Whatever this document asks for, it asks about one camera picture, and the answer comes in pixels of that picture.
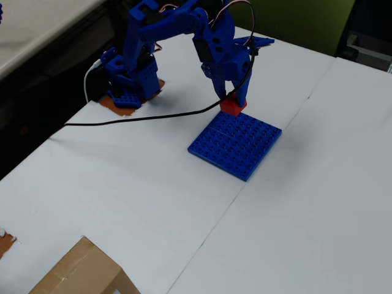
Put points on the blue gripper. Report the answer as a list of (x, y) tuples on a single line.
[(233, 68)]

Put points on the red 2x2 toy block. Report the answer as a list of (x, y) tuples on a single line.
[(229, 107)]

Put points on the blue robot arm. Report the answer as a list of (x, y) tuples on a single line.
[(134, 36)]

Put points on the blue 8x8 toy baseplate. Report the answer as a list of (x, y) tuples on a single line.
[(235, 144)]

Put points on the green chair back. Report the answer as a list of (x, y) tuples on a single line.
[(291, 21)]

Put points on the grey box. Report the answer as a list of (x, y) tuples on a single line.
[(355, 41)]

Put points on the white background table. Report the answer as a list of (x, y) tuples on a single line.
[(30, 27)]

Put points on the brown cardboard box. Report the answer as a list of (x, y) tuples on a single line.
[(82, 269)]

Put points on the small blue object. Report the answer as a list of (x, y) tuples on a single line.
[(1, 13)]

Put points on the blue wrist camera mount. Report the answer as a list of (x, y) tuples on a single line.
[(260, 40)]

